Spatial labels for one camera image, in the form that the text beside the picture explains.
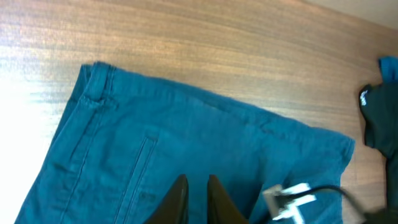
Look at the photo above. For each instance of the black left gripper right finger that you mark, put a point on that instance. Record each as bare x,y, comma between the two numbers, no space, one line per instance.
221,209

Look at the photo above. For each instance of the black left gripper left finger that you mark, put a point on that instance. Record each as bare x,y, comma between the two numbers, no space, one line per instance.
173,209

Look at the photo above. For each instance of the blue shorts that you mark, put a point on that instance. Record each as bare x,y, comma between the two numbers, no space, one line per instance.
124,138

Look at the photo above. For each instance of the black t-shirt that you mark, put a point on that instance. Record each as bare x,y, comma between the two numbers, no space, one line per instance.
378,105

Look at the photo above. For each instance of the blue garment under black shirt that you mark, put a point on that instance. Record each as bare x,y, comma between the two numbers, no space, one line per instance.
388,66

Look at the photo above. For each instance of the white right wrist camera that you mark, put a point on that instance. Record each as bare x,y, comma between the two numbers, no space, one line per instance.
284,205

